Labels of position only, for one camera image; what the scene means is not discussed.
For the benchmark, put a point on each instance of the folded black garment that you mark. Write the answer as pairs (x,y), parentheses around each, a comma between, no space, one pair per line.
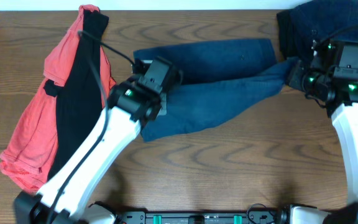
(286,34)

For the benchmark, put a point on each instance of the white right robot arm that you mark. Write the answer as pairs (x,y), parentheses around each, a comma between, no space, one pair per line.
(331,79)

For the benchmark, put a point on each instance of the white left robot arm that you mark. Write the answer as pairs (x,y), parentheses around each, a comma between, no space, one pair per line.
(130,105)

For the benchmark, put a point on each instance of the dark blue shorts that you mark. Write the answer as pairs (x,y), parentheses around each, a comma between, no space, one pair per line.
(221,79)

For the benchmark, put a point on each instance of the red t-shirt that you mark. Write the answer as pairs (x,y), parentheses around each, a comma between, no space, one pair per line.
(34,143)

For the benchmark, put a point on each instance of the folded navy shorts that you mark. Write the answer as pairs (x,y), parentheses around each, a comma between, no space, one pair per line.
(316,20)

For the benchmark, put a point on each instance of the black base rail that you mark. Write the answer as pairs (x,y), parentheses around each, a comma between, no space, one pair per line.
(256,213)

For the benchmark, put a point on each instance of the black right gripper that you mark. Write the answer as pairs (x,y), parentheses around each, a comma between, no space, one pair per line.
(296,75)

